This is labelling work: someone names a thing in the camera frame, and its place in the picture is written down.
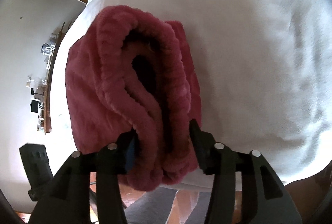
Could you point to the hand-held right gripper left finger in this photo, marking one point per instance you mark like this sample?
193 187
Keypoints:
131 154

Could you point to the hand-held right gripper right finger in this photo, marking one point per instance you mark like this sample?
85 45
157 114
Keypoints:
202 151

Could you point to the pink fleece flower-pattern pants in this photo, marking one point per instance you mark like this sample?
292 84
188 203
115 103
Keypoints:
90 99

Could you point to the grey floor rug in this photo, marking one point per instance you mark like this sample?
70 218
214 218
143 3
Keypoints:
150 205

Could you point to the white tablet screen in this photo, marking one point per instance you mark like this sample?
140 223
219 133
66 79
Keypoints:
34 106

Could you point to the white bed duvet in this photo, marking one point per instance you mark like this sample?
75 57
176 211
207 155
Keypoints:
246 58

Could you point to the white crumpled duvet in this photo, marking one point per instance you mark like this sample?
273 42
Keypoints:
246 58

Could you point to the clear electric kettle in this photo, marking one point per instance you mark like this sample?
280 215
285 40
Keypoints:
46 50

